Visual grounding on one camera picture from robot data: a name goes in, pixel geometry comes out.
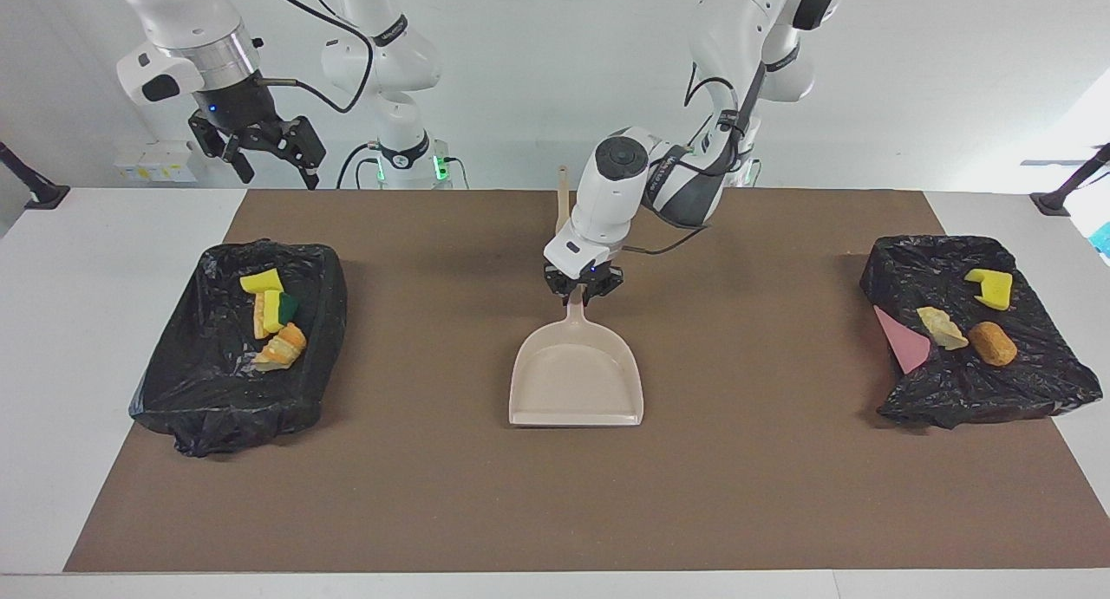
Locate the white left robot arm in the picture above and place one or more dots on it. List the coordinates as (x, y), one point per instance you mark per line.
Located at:
(624, 192)

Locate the black bag lined bin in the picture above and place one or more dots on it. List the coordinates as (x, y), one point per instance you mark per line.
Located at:
(199, 400)

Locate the white wall socket boxes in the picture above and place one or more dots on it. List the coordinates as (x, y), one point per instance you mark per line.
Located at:
(160, 161)

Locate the pale bread piece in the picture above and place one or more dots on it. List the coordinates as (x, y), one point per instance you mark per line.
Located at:
(258, 322)

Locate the teal object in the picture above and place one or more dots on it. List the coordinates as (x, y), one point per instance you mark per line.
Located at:
(1103, 239)

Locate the crumpled black trash bag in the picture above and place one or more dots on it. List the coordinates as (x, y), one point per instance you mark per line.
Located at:
(1041, 382)

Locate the beige brush with black bristles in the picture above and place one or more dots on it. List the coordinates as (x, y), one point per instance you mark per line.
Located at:
(563, 196)

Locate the pink bin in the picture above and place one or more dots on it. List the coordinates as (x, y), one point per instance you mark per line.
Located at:
(906, 348)

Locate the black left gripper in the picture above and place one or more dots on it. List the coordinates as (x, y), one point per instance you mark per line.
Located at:
(598, 276)

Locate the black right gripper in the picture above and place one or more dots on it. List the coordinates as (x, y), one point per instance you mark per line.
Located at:
(238, 109)

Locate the brown table mat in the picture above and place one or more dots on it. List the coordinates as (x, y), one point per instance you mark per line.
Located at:
(555, 512)

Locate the notched yellow sponge piece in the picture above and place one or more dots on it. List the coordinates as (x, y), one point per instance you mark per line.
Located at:
(993, 289)

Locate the green and yellow sponge piece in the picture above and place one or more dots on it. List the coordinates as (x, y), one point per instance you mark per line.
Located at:
(272, 311)

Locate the small striped croissant piece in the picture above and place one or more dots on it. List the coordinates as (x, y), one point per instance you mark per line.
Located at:
(943, 328)

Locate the brown bread roll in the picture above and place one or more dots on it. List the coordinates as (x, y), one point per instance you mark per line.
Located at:
(993, 343)

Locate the small yellow sponge piece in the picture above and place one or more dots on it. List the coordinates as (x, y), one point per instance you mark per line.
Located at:
(260, 282)

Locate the beige plastic dustpan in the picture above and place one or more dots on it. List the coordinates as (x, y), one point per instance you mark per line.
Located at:
(577, 382)

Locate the large striped croissant piece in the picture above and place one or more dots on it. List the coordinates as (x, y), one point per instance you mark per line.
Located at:
(282, 349)

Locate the black camera stand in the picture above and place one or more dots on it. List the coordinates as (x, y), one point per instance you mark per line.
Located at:
(1054, 203)
(43, 196)

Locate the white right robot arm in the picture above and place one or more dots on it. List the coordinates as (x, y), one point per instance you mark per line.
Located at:
(199, 18)

